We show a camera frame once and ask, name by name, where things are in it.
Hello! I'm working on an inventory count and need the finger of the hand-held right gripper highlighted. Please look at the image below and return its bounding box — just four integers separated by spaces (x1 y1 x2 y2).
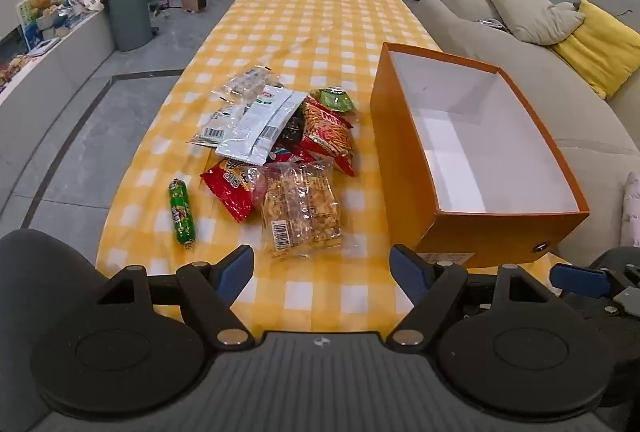
549 263 611 299

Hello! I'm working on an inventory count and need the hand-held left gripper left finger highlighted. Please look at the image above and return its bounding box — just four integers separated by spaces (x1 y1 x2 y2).
96 244 256 353

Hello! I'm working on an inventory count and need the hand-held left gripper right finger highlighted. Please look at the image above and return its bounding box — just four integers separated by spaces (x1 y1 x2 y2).
389 244 548 353

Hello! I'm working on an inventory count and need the green sausage stick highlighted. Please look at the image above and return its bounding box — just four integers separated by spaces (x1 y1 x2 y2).
167 178 197 250

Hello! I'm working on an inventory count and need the clear cracker packet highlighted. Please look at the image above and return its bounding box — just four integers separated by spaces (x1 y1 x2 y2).
252 159 346 260

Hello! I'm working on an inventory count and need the orange cardboard box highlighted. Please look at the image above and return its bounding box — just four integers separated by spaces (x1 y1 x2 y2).
370 42 591 268

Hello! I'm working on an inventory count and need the red cartoon print packet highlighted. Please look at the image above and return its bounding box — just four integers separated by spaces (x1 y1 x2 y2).
265 144 318 165

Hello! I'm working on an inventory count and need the large white snack packet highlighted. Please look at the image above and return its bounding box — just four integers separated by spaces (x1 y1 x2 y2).
215 84 307 165

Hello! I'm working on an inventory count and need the dark snack packet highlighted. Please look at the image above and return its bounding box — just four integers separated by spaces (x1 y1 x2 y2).
272 107 311 158

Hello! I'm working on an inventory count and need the red stick snack packet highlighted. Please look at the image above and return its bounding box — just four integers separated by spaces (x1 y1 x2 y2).
297 96 357 178

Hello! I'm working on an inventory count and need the green raisin packet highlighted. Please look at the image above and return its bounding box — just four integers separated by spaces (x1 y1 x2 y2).
309 87 357 115

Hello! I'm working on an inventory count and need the clear candy packet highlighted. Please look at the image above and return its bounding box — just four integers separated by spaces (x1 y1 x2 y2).
212 64 283 105

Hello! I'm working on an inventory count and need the pale pink cushion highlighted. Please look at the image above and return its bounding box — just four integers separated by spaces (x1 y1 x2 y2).
622 172 640 248

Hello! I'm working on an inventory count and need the yellow cushion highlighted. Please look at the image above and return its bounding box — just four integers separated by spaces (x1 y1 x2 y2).
547 0 640 100

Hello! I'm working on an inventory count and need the beige sofa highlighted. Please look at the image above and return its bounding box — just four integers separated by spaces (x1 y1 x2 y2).
415 0 640 258

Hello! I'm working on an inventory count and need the yellow checked tablecloth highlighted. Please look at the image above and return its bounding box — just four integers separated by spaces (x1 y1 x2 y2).
95 0 571 323

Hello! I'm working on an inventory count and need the grey low cabinet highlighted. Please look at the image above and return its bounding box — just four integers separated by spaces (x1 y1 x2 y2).
0 7 118 153

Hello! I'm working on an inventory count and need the beige cushion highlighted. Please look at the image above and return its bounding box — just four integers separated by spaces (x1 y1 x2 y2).
474 0 586 47

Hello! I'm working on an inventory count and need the grey-green trash bin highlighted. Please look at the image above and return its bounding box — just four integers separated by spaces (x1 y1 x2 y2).
106 0 153 52

